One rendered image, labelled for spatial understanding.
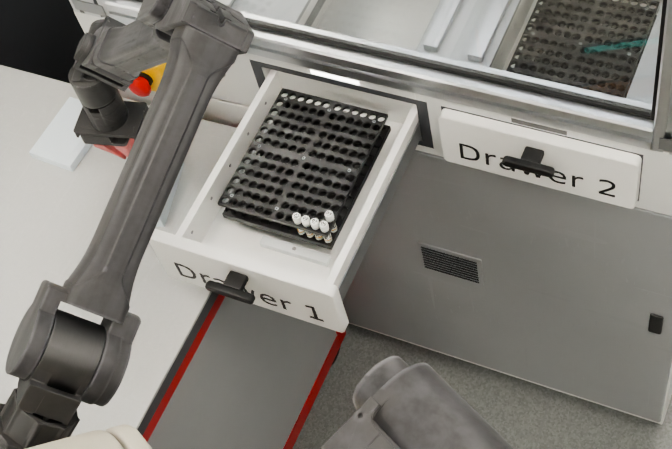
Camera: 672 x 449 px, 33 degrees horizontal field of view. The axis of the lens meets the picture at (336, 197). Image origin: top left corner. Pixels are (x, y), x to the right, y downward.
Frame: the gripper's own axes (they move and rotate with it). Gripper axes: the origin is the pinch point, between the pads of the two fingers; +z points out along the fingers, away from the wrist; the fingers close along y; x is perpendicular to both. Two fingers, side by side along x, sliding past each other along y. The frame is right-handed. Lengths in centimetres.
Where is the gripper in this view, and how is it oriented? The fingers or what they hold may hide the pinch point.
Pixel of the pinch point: (128, 153)
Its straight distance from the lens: 182.6
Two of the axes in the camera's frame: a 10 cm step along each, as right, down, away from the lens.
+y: -9.7, -0.7, 2.3
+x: -1.9, 8.2, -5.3
